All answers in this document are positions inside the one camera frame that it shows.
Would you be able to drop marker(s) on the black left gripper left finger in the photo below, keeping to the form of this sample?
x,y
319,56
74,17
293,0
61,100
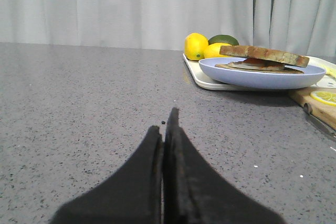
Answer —
x,y
131,195

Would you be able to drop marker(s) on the white bear tray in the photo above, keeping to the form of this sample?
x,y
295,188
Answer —
x,y
199,77

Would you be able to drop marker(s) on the wooden cutting board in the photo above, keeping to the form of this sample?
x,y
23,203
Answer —
x,y
324,112

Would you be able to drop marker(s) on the green lime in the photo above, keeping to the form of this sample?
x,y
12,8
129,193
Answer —
x,y
228,39

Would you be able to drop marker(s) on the fried egg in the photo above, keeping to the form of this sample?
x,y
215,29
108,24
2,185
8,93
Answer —
x,y
257,64

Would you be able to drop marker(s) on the yellow lemon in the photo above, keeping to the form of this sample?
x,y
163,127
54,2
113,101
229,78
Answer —
x,y
212,51
194,46

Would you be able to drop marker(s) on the grey curtain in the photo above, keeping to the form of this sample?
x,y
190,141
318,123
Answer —
x,y
302,26

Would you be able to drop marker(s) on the rear yellow lemon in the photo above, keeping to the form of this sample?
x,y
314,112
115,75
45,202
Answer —
x,y
194,46

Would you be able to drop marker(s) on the bread slice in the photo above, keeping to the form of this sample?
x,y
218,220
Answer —
x,y
265,54
284,71

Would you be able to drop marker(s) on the light blue round plate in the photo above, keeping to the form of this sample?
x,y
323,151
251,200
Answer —
x,y
262,78

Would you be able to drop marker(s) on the lemon slice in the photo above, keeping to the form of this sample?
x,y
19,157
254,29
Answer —
x,y
325,97

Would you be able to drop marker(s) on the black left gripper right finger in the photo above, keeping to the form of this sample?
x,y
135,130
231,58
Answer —
x,y
195,193

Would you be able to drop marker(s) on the yellow plastic knife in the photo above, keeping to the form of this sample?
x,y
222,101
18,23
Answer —
x,y
328,66

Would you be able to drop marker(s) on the front yellow lemon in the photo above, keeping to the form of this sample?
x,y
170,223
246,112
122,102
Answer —
x,y
212,51

